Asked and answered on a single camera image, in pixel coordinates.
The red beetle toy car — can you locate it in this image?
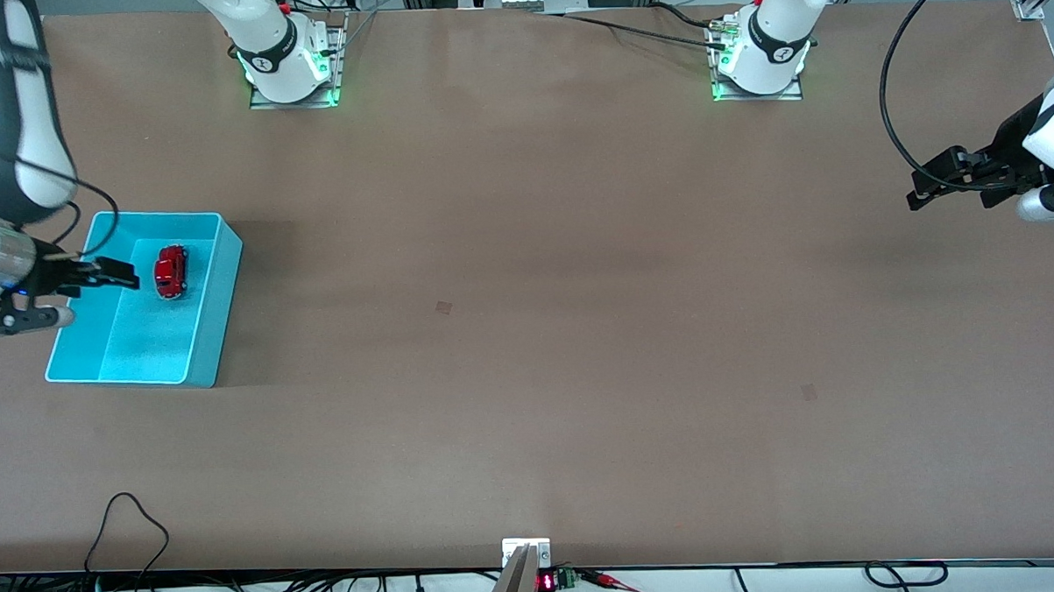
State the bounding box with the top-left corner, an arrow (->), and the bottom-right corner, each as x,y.
152,243 -> 191,301

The blue plastic box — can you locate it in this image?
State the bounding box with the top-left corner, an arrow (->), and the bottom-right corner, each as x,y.
39,207 -> 249,394

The red clip lead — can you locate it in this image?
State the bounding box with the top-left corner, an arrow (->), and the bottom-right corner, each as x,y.
580,567 -> 657,592

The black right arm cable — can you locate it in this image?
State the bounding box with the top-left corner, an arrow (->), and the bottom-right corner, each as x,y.
0,126 -> 122,264
46,200 -> 84,252

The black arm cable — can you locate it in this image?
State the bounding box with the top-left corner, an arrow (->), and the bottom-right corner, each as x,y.
0,126 -> 122,264
46,200 -> 84,252
875,0 -> 1024,195

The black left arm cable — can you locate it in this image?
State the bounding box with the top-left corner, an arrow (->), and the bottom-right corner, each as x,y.
875,0 -> 1024,195

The thin black looped cable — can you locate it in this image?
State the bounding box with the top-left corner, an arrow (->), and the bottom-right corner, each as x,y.
81,490 -> 173,592

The black cable on table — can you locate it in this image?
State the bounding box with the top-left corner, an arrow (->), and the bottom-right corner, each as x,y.
653,0 -> 729,33
526,4 -> 734,59

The black coiled cable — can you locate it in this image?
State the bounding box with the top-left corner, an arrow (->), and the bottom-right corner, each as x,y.
864,559 -> 950,590

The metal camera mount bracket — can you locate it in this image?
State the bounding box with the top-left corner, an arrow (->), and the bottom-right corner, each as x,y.
481,537 -> 554,592

